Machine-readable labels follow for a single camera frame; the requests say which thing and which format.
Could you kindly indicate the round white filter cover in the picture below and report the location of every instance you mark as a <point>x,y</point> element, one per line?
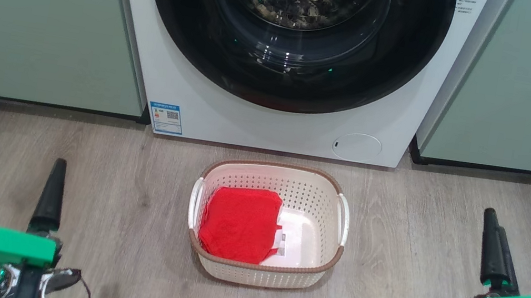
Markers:
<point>359,148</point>

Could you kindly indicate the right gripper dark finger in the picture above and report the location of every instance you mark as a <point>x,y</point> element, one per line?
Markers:
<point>496,255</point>

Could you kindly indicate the red and white garment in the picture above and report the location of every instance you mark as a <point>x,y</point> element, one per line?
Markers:
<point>237,224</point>

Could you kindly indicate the round black washer door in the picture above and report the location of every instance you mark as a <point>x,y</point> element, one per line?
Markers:
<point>389,72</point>

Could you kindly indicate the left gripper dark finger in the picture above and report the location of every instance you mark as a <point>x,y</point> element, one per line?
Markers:
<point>49,200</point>

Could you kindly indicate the white cloth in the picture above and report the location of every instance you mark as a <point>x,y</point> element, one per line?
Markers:
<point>306,230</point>

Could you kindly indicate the white perforated laundry basket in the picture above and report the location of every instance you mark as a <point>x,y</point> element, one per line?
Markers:
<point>251,274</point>

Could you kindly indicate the black text instruction sticker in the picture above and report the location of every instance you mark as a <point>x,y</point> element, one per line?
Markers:
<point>467,0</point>

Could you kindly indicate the white front-load washing machine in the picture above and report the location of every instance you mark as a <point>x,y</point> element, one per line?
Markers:
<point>189,89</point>

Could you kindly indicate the blue energy label sticker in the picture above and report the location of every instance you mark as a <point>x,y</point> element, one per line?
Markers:
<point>166,120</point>

